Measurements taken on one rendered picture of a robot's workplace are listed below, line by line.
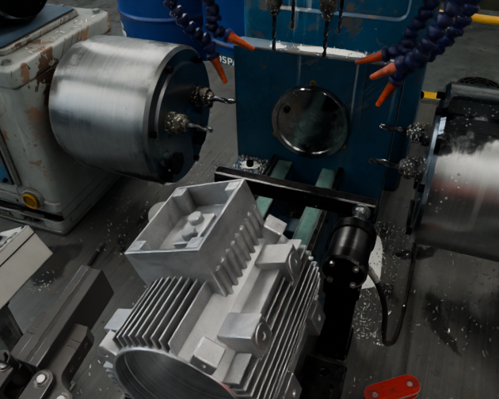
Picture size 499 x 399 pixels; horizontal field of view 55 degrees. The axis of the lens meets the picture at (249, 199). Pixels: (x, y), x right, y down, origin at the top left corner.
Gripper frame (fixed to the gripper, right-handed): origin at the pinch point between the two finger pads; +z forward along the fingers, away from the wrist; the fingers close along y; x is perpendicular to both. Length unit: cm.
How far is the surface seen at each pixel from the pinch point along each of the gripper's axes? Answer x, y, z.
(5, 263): 17.4, 23.2, 10.2
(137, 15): 90, 129, 194
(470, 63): 169, -47, 321
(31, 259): 19.4, 22.3, 12.5
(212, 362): 13.7, -5.7, 5.5
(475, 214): 22, -28, 38
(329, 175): 39, -5, 56
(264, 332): 15.3, -8.8, 10.4
